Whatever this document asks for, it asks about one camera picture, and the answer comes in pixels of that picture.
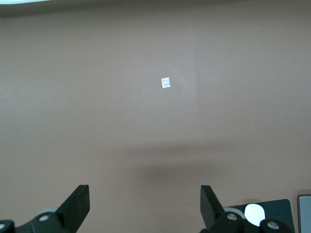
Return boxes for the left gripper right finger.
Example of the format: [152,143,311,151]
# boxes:
[199,185,294,233]

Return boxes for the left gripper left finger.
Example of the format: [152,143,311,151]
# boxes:
[0,184,91,233]

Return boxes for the white computer mouse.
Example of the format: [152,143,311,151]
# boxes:
[244,203,265,228]

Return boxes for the black mouse pad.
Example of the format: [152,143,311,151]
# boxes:
[223,199,296,233]

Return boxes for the silver closed laptop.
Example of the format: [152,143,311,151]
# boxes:
[296,194,311,233]

